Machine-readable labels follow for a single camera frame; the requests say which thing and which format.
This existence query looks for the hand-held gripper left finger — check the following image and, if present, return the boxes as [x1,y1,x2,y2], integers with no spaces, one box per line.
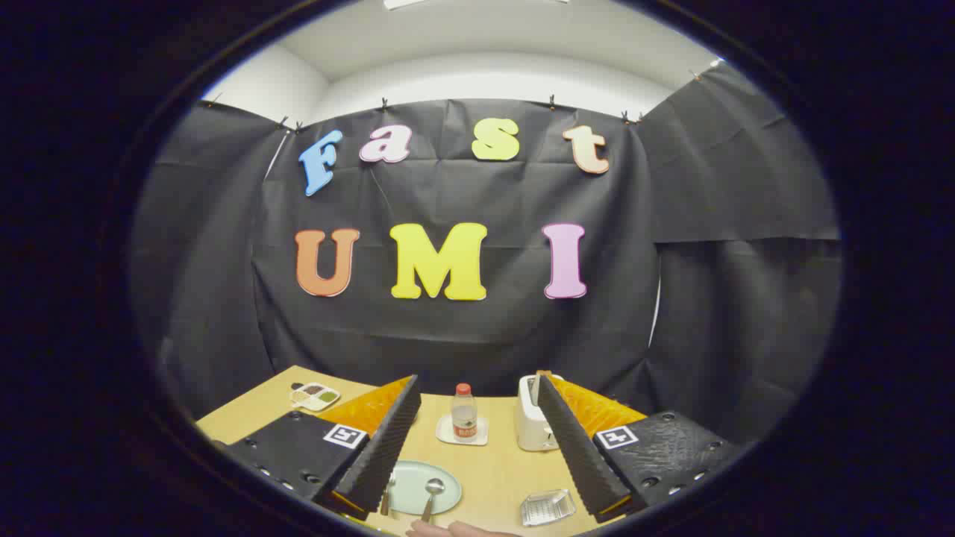
[222,374,423,521]

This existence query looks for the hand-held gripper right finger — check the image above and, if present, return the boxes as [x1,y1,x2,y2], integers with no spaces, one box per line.
[536,373,739,523]

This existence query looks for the spoon with wooden handle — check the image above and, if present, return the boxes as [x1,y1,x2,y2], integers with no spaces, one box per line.
[420,478,446,523]

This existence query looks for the pale green plate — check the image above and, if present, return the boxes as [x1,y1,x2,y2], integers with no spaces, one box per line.
[384,460,463,516]

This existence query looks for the white toaster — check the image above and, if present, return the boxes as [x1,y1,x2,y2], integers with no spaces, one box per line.
[515,374,560,453]

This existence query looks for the white square coaster tray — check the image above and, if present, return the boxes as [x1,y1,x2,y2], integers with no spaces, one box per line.
[436,414,489,447]

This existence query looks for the white divided sauce dish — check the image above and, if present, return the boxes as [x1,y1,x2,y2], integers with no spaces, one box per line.
[289,382,342,412]

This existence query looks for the clear water bottle red cap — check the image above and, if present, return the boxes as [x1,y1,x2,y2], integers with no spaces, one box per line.
[451,383,478,442]

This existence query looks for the metal wire cutlery holder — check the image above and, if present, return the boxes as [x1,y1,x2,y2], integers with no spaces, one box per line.
[519,489,577,527]

